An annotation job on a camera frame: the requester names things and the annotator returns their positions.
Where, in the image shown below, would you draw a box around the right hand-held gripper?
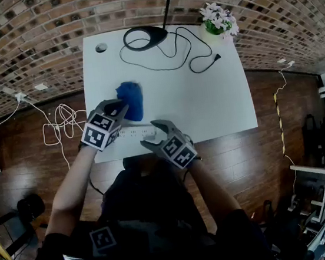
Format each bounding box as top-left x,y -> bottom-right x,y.
137,114 -> 201,176

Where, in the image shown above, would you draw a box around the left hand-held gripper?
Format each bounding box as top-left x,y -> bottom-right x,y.
75,97 -> 135,155

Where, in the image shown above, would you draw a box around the blue cloth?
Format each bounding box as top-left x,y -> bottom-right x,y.
114,79 -> 148,125

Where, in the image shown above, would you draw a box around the person's left forearm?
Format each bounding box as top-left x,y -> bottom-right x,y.
34,142 -> 110,241

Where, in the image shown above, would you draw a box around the person's right forearm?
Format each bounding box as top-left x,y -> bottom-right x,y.
184,153 -> 243,222

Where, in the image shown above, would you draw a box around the person's dark clothing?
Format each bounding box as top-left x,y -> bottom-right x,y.
14,139 -> 283,260

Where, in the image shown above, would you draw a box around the black desk lamp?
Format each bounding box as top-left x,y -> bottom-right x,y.
118,0 -> 185,54

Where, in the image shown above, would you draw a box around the grey chest-worn tagged device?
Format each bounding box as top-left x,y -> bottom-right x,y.
88,224 -> 120,254

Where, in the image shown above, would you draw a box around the yellow black striped tape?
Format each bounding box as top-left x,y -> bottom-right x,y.
273,93 -> 288,158

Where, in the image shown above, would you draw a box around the potted flowers in white pot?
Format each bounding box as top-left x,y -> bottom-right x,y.
195,0 -> 242,48

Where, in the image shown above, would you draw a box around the black round bin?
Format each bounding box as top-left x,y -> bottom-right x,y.
15,192 -> 47,221

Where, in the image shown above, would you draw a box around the grey table cable grommet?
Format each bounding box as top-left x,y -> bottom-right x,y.
94,42 -> 110,54

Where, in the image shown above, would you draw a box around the coiled white floor cable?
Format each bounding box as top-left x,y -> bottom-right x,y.
24,90 -> 95,174

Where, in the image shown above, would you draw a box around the thin white cable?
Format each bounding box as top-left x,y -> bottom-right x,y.
270,64 -> 310,200

